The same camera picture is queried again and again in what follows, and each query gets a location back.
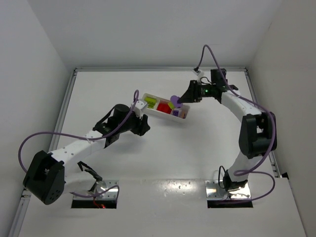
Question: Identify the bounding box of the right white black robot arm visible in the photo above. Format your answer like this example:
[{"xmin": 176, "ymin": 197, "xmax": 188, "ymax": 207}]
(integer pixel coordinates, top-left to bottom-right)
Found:
[{"xmin": 172, "ymin": 69, "xmax": 277, "ymax": 191}]

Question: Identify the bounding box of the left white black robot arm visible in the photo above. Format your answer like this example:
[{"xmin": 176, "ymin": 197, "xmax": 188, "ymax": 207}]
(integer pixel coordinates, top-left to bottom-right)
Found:
[{"xmin": 23, "ymin": 100, "xmax": 150, "ymax": 205}]

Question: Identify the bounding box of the light purple round lego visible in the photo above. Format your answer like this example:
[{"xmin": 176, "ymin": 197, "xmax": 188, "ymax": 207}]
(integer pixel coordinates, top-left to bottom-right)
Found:
[{"xmin": 170, "ymin": 95, "xmax": 183, "ymax": 108}]

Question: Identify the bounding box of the white three-compartment tray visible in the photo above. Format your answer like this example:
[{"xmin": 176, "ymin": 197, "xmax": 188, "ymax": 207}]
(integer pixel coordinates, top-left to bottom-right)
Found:
[{"xmin": 142, "ymin": 93, "xmax": 190, "ymax": 123}]

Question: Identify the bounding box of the lime green lego brick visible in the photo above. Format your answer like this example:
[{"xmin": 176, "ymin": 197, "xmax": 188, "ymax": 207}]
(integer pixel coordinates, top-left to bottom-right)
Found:
[{"xmin": 148, "ymin": 103, "xmax": 156, "ymax": 109}]

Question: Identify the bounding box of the metal base plate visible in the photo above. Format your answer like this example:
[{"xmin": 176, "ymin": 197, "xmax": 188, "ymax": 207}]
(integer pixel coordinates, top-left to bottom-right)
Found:
[
  {"xmin": 205, "ymin": 179, "xmax": 251, "ymax": 201},
  {"xmin": 72, "ymin": 180, "xmax": 119, "ymax": 202}
]

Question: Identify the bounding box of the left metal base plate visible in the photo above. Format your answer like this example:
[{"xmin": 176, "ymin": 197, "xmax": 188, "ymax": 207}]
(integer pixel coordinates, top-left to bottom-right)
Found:
[{"xmin": 72, "ymin": 180, "xmax": 119, "ymax": 202}]

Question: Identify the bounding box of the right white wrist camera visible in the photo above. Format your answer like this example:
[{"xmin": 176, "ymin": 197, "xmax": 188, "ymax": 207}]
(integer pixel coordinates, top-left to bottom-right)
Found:
[{"xmin": 193, "ymin": 67, "xmax": 204, "ymax": 78}]

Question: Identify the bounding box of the lime green lego plate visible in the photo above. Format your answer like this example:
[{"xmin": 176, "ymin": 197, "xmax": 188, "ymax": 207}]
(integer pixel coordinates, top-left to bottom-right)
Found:
[{"xmin": 144, "ymin": 97, "xmax": 157, "ymax": 105}]

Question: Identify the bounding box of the red half-round lego brick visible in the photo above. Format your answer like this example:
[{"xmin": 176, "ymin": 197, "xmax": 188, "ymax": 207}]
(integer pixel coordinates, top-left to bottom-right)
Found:
[{"xmin": 157, "ymin": 103, "xmax": 172, "ymax": 114}]

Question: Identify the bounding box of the red rectangular lego brick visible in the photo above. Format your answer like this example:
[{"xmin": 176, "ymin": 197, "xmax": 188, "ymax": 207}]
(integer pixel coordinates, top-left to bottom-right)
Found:
[{"xmin": 167, "ymin": 102, "xmax": 175, "ymax": 110}]

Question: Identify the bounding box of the purple curved lego brick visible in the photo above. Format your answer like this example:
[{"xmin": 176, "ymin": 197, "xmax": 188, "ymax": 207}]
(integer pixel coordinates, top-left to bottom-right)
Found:
[{"xmin": 179, "ymin": 111, "xmax": 186, "ymax": 119}]

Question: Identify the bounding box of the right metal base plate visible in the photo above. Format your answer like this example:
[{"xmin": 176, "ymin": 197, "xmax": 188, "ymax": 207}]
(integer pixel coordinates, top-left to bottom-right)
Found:
[{"xmin": 205, "ymin": 179, "xmax": 251, "ymax": 201}]

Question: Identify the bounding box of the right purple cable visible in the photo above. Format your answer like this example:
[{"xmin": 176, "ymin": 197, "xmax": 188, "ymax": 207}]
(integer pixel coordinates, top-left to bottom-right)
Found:
[{"xmin": 194, "ymin": 44, "xmax": 277, "ymax": 203}]

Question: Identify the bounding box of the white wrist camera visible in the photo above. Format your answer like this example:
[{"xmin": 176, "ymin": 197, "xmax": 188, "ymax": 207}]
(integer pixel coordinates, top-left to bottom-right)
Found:
[
  {"xmin": 134, "ymin": 99, "xmax": 148, "ymax": 113},
  {"xmin": 193, "ymin": 67, "xmax": 204, "ymax": 78}
]

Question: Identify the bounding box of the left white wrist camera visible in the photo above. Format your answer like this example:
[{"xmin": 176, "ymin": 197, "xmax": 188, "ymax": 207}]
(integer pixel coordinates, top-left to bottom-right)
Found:
[{"xmin": 134, "ymin": 99, "xmax": 148, "ymax": 113}]

